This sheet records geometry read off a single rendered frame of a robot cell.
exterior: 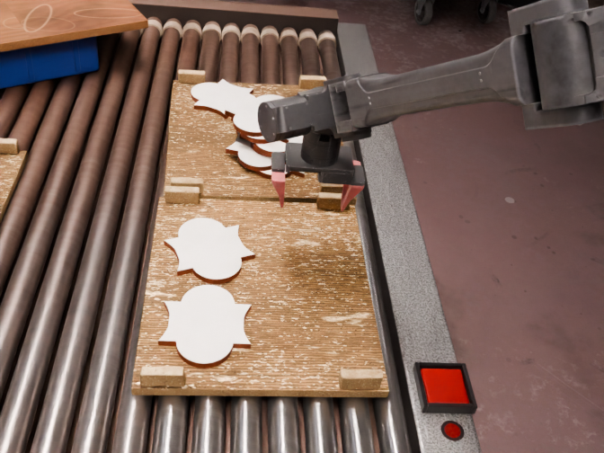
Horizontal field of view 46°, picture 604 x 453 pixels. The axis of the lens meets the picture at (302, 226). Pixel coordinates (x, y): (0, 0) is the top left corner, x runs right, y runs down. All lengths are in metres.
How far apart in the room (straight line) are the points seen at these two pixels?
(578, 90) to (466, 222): 2.25
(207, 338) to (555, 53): 0.61
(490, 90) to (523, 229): 2.24
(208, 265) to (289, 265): 0.13
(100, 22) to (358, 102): 0.84
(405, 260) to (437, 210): 1.66
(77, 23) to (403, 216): 0.79
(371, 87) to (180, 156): 0.58
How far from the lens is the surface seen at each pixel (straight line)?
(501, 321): 2.52
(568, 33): 0.64
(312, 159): 1.05
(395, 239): 1.26
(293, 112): 0.96
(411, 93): 0.81
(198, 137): 1.42
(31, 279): 1.17
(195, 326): 1.03
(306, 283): 1.12
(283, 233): 1.20
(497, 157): 3.31
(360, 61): 1.81
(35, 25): 1.62
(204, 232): 1.18
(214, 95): 1.54
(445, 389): 1.04
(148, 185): 1.33
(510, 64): 0.68
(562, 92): 0.64
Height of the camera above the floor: 1.72
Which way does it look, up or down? 40 degrees down
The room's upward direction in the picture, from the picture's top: 8 degrees clockwise
